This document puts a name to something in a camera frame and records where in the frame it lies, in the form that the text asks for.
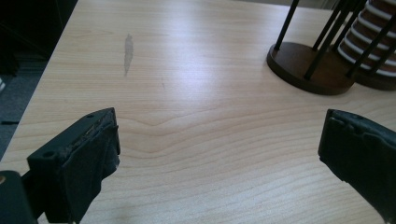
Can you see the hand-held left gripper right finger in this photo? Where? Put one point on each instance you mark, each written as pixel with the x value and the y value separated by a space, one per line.
pixel 364 149

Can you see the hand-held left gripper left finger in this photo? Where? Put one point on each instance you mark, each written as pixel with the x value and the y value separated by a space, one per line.
pixel 77 161

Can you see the wooden cup holder black rods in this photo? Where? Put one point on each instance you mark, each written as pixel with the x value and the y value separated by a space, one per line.
pixel 299 65

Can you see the stack of brown paper cups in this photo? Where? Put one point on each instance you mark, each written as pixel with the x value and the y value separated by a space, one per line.
pixel 373 31

